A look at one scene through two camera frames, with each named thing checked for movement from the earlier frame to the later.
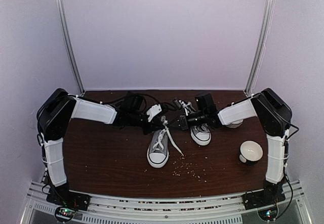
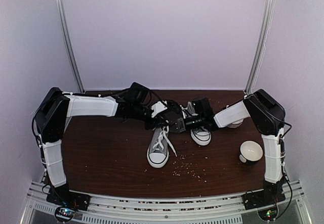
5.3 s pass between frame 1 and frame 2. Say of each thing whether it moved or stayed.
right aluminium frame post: stayed
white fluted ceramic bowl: stayed
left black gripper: moved
